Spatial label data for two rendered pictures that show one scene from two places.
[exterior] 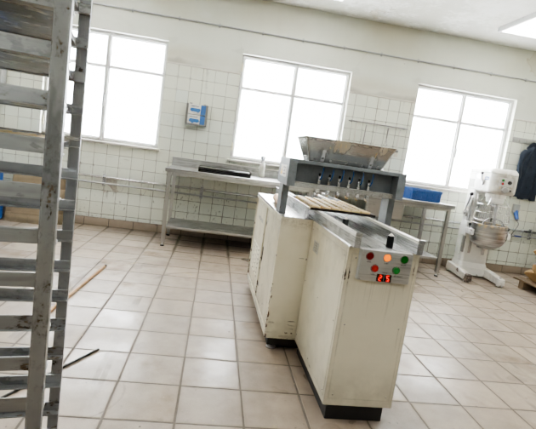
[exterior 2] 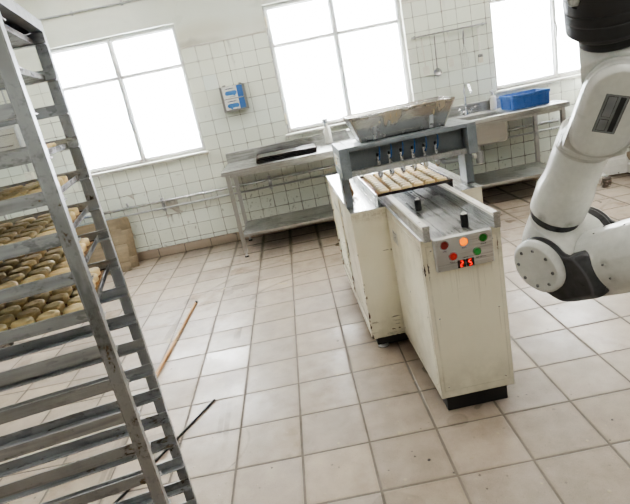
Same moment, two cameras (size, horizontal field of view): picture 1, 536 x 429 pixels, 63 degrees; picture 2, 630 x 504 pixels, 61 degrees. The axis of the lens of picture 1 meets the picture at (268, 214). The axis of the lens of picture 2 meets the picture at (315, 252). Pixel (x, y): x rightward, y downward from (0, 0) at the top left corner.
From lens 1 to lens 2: 45 cm
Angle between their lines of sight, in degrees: 12
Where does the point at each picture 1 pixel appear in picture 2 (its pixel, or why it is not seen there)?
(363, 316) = (457, 305)
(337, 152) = (389, 124)
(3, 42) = (22, 249)
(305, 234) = (381, 224)
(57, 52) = (66, 243)
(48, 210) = (111, 365)
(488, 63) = not seen: outside the picture
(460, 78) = not seen: outside the picture
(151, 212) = (225, 221)
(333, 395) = (450, 387)
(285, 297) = (381, 294)
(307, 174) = (364, 158)
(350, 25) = not seen: outside the picture
